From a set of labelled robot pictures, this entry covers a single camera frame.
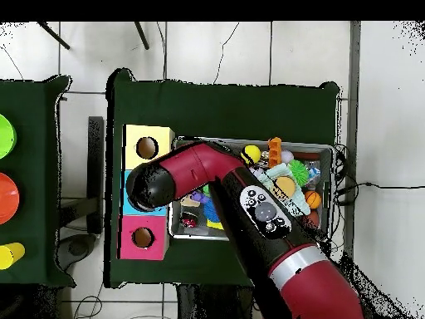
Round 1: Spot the small orange basketball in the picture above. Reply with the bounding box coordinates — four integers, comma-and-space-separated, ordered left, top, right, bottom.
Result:
304, 189, 322, 210

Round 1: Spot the orange plastic plate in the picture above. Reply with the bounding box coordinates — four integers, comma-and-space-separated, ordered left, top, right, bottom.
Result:
0, 171, 20, 225

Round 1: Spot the green plastic plate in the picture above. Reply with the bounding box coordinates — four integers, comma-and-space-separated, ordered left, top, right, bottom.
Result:
0, 113, 17, 160

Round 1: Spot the toy hamburger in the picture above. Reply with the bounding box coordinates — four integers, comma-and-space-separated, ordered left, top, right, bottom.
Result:
274, 175, 296, 199

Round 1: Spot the wooden box with three holes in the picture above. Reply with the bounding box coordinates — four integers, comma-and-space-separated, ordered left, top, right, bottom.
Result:
117, 124, 176, 261

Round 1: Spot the shallow wire mesh bin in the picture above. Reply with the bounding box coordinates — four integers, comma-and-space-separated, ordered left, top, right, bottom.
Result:
167, 135, 335, 246

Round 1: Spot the black metal leg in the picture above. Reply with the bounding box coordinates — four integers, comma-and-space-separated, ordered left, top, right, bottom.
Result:
36, 21, 71, 51
133, 21, 150, 51

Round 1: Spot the yellow plastic cup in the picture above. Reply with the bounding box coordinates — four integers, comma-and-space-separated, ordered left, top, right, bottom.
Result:
0, 242, 26, 271

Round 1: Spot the orange plastic toy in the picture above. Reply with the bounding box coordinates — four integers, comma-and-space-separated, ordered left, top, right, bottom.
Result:
267, 136, 283, 168

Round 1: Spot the light teal waffle cloth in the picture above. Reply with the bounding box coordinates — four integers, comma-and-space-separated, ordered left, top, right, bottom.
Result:
258, 162, 311, 217

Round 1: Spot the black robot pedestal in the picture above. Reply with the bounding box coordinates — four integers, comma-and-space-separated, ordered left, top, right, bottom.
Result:
175, 283, 256, 319

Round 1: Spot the dark green side tablecloth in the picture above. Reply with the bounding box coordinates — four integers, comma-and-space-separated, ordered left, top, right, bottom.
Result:
0, 75, 76, 287

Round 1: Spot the yellow ball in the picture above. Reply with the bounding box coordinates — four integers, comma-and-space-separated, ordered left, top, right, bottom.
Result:
240, 145, 262, 165

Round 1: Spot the black upright post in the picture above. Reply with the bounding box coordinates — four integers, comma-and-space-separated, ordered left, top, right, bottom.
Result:
86, 115, 105, 235

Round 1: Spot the grey round base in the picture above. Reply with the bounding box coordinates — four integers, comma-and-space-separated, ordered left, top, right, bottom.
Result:
56, 233, 98, 270

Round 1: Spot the green spiky ball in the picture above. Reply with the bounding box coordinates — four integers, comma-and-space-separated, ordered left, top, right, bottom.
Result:
287, 159, 310, 188

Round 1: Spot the black cable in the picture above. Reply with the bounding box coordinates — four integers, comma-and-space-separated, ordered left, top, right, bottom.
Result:
335, 180, 425, 205

